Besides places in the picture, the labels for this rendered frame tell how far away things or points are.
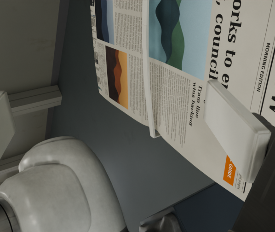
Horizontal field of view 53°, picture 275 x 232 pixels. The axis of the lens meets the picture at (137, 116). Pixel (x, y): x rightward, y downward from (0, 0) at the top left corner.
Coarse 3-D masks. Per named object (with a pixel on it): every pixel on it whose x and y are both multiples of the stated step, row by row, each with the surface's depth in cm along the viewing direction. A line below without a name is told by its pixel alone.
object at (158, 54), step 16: (160, 0) 31; (160, 16) 32; (160, 32) 33; (160, 48) 34; (160, 64) 35; (160, 80) 36; (144, 96) 40; (160, 96) 37; (144, 112) 41; (160, 112) 38; (160, 128) 39
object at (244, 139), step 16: (208, 96) 18; (224, 96) 16; (208, 112) 19; (224, 112) 16; (240, 112) 14; (224, 128) 16; (240, 128) 14; (256, 128) 13; (224, 144) 16; (240, 144) 14; (256, 144) 13; (240, 160) 14; (256, 160) 13
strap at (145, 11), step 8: (144, 0) 32; (144, 8) 32; (144, 16) 32; (144, 24) 33; (144, 32) 33; (144, 40) 34; (144, 48) 34; (144, 56) 35; (144, 64) 35; (144, 72) 36; (144, 80) 36; (144, 88) 37; (152, 112) 38; (152, 120) 39; (152, 128) 40; (152, 136) 41
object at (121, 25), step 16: (96, 0) 44; (112, 0) 40; (128, 0) 37; (96, 16) 46; (112, 16) 41; (128, 16) 38; (96, 32) 47; (112, 32) 42; (128, 32) 39; (96, 48) 49; (112, 48) 44; (128, 48) 40; (96, 64) 51; (112, 64) 45; (128, 64) 41; (112, 80) 47; (128, 80) 42; (112, 96) 48; (128, 96) 44; (128, 112) 45
